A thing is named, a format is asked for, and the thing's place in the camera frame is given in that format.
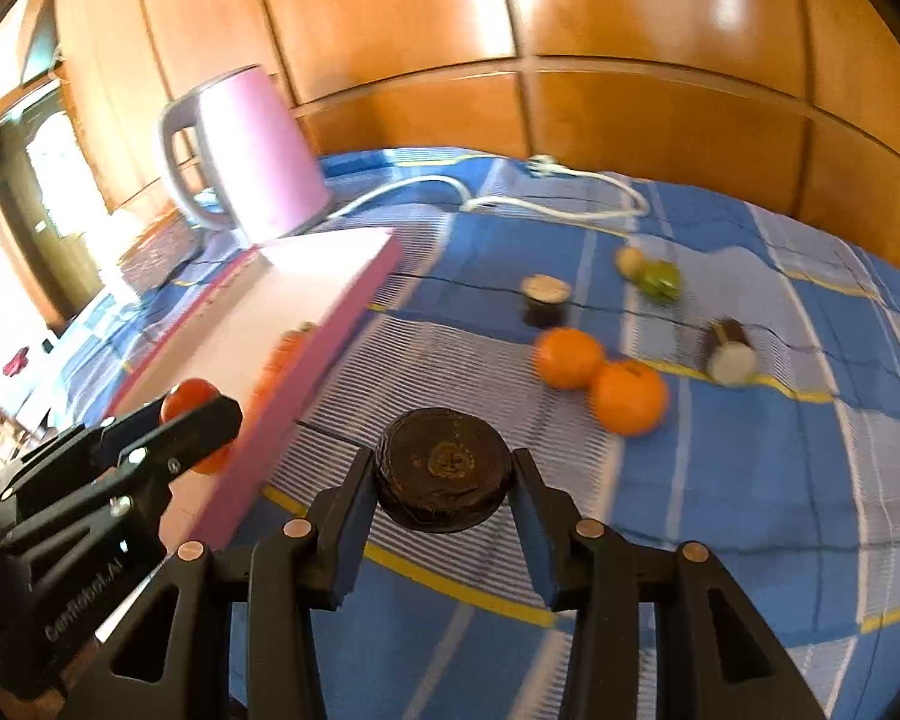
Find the wooden framed window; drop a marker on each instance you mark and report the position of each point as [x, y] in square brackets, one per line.
[37, 187]

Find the small tan potato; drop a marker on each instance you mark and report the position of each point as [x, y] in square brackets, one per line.
[630, 262]

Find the pink electric kettle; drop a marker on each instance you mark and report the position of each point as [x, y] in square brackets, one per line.
[262, 157]

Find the orange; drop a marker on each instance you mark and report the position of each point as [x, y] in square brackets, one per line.
[568, 358]
[630, 399]

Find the small green lime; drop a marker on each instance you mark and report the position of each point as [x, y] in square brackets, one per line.
[660, 281]

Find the blue plaid blanket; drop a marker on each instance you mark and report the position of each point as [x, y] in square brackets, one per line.
[720, 502]

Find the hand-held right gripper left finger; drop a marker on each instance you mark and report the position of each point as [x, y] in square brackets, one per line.
[351, 536]

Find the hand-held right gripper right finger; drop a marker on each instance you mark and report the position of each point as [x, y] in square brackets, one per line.
[544, 544]

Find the orange carrot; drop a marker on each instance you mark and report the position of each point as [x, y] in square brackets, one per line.
[285, 356]

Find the wooden wardrobe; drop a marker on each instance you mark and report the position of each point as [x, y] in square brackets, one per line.
[570, 15]

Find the red tomato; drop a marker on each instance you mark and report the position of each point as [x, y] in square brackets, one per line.
[191, 392]

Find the dark brown round disc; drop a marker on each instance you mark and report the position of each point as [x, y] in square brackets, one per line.
[442, 465]

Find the pink box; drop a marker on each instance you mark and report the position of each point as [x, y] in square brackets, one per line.
[270, 315]

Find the patterned flat box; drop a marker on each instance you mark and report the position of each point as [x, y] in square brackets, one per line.
[157, 259]

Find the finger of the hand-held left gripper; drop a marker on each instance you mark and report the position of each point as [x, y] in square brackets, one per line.
[82, 439]
[195, 427]

